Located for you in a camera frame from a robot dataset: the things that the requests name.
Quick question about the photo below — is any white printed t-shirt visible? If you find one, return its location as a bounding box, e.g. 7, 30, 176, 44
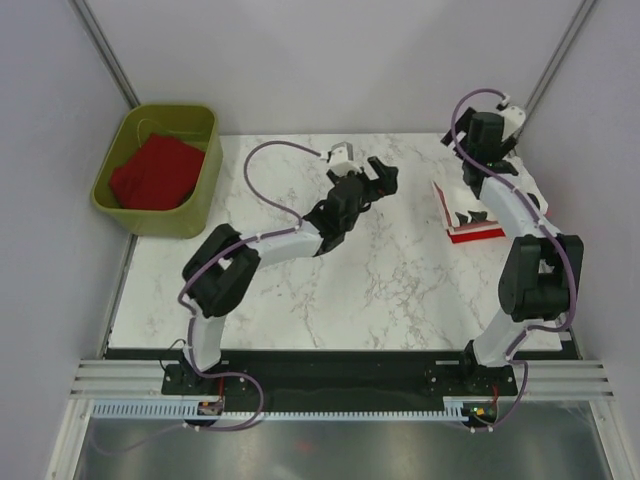
439, 157, 551, 229

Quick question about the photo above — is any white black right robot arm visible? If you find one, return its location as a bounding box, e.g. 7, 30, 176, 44
441, 107, 584, 394

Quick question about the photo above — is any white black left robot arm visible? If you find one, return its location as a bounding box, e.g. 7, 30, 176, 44
179, 156, 399, 393

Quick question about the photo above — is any pink folded t-shirt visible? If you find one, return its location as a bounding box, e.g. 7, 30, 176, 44
431, 181, 453, 230

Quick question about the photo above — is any red folded t-shirt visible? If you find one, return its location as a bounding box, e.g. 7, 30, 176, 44
447, 228, 505, 244

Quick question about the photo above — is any olive green plastic bin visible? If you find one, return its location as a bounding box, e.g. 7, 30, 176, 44
90, 103, 223, 239

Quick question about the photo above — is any dark red t-shirt in bin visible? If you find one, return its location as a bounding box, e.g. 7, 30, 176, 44
108, 134, 205, 211

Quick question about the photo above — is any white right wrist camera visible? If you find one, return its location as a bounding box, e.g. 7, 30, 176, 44
496, 95, 527, 142

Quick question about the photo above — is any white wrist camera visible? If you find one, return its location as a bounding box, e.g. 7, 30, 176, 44
496, 95, 527, 142
320, 142, 359, 177

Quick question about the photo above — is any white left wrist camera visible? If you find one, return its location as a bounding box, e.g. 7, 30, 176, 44
320, 142, 359, 177

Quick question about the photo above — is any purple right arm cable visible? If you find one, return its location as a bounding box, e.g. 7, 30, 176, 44
450, 87, 576, 434

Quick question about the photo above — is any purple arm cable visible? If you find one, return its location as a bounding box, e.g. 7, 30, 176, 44
177, 142, 324, 455
450, 87, 576, 434

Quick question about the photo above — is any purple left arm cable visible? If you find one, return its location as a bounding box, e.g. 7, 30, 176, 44
177, 142, 324, 455

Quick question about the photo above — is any right aluminium frame post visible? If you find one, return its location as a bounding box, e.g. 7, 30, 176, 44
525, 0, 599, 116

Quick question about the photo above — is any aluminium frame post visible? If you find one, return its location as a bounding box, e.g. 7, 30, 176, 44
68, 0, 140, 109
525, 0, 599, 116

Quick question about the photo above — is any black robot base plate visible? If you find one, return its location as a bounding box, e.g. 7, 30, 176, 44
162, 350, 518, 412

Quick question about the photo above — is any left aluminium frame post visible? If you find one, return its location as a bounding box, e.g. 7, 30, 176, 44
68, 0, 140, 109

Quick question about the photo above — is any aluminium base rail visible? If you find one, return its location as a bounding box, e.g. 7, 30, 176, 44
47, 357, 166, 480

